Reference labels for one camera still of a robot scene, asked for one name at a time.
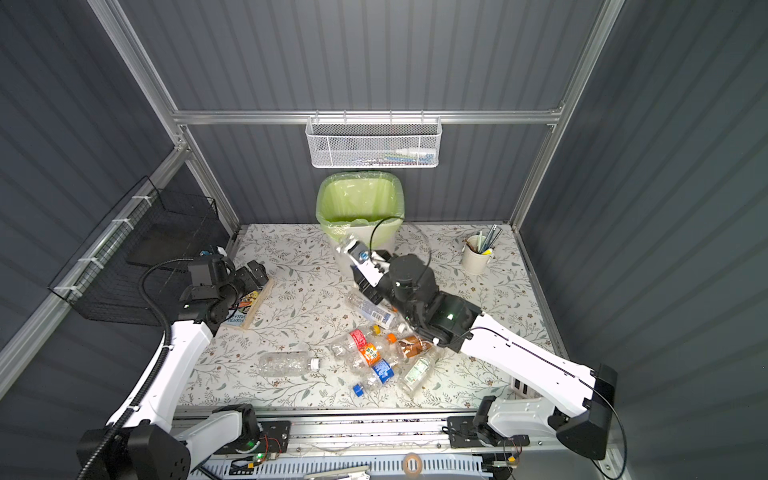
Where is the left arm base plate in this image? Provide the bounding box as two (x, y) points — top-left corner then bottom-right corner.
(215, 421), (292, 455)

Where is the black wire side basket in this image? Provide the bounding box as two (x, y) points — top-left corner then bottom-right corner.
(48, 182), (228, 327)

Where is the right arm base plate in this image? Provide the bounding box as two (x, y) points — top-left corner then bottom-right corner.
(441, 416), (530, 449)

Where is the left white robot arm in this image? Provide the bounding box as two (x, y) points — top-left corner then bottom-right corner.
(77, 254), (269, 479)

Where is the pink white calculator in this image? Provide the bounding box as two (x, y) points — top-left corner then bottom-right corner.
(510, 377), (534, 398)

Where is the orange label bottle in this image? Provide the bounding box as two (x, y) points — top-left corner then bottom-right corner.
(348, 334), (397, 370)

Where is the white pen cup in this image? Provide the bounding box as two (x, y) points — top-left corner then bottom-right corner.
(461, 233), (494, 276)

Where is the pink label bottle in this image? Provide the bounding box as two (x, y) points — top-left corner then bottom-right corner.
(328, 329), (368, 358)

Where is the white trash bin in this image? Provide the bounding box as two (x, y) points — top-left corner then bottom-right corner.
(326, 225), (399, 280)

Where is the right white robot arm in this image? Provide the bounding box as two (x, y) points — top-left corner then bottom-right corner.
(340, 241), (618, 461)

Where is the colourful paperback book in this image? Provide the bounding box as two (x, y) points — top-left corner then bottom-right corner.
(225, 279), (274, 330)

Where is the brown tea bottle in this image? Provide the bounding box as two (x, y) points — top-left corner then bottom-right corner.
(395, 335), (432, 361)

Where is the green bin liner bag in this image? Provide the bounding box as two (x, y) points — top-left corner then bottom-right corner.
(315, 171), (405, 236)

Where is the blue white label bottle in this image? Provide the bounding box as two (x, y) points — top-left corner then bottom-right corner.
(346, 291), (397, 329)

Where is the white wire wall basket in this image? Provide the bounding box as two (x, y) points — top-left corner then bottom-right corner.
(305, 116), (443, 169)

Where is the green label tall bottle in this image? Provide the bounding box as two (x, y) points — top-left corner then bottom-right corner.
(400, 347), (441, 398)

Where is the blue label bottle front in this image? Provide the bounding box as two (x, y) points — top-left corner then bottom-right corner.
(336, 235), (370, 273)

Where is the blue label bottle blue cap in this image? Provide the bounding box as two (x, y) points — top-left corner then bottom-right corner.
(352, 359), (394, 397)

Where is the tape roll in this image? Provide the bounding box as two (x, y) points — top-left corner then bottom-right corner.
(402, 453), (424, 479)

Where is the clear empty bottle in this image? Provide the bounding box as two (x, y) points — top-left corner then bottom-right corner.
(256, 351), (320, 378)

